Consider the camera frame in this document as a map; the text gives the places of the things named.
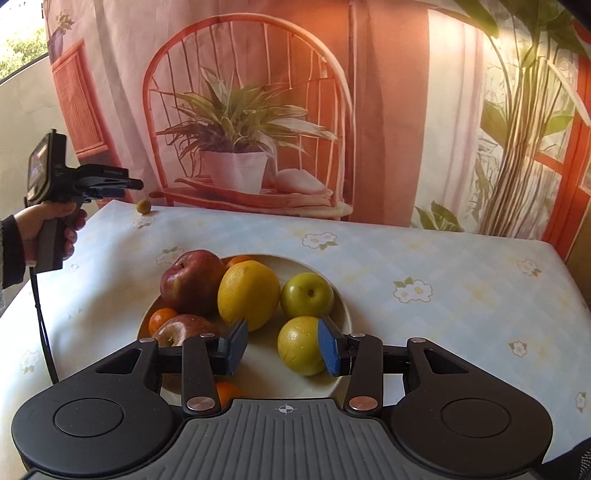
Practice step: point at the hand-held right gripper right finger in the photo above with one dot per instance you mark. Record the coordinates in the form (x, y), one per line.
(328, 348)

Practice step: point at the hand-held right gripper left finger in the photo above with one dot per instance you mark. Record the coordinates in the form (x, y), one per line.
(238, 346)

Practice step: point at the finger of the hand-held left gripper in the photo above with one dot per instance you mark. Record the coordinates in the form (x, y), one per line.
(134, 184)
(111, 191)

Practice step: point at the small yellow-green fruit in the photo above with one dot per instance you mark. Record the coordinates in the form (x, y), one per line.
(142, 206)

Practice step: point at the beige plate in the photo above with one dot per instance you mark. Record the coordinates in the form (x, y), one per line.
(258, 364)

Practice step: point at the yellow-green round fruit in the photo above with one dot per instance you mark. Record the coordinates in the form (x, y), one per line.
(298, 344)

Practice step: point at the tangerine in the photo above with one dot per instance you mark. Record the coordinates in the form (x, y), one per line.
(161, 319)
(238, 261)
(227, 394)

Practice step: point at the lemon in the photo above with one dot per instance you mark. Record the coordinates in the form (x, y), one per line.
(249, 295)

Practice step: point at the green apple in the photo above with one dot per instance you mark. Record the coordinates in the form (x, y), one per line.
(307, 295)

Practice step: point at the large red apple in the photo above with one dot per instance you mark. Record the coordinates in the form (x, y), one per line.
(191, 284)

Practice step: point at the person's left forearm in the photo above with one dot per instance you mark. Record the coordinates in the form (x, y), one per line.
(9, 254)

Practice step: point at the person's left hand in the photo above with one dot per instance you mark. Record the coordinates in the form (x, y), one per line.
(27, 221)

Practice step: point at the floral checked tablecloth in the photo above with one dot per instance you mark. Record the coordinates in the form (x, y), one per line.
(415, 323)

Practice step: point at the green tree outside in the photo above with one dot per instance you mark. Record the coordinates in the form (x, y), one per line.
(18, 55)

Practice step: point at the printed backdrop cloth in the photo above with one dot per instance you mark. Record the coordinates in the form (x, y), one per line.
(392, 115)

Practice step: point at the dark cloth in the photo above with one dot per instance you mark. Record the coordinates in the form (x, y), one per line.
(572, 466)

